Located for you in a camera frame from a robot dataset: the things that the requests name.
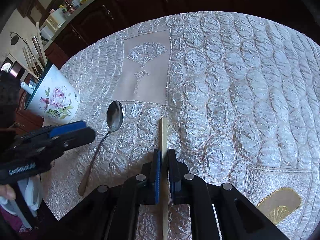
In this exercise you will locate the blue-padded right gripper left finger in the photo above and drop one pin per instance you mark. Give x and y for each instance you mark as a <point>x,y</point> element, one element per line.
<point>152,171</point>

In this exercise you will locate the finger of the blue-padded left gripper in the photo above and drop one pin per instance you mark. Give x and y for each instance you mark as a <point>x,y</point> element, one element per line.
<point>75,137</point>
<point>67,127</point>

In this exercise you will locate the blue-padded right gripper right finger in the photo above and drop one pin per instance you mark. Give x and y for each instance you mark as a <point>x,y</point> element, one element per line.
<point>177,170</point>

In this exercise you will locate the operator hand in white glove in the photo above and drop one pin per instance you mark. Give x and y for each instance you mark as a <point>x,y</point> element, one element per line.
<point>7,192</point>

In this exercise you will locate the teal-rimmed floral utensil holder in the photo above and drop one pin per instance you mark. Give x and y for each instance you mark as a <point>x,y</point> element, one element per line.
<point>53,98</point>

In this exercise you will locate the white ceramic spoon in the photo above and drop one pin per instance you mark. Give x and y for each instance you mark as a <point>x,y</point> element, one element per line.
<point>26,87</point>

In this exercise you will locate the light bamboo chopstick in holder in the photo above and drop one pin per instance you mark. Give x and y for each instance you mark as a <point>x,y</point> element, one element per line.
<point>26,68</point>

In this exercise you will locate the stainless steel spoon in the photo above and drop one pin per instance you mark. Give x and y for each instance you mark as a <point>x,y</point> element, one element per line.
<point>114,119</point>

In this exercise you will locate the rice cooker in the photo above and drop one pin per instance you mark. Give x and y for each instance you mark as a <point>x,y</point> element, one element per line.
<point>13,68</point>

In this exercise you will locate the dark wooden chopstick in holder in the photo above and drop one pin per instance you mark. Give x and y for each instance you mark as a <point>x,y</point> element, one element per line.
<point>39,51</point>

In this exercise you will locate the white quilted tablecloth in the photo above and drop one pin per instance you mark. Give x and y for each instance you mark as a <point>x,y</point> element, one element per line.
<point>279,176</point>

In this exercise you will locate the dark wooden base cabinets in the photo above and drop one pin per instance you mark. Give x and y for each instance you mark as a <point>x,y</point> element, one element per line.
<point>125,10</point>

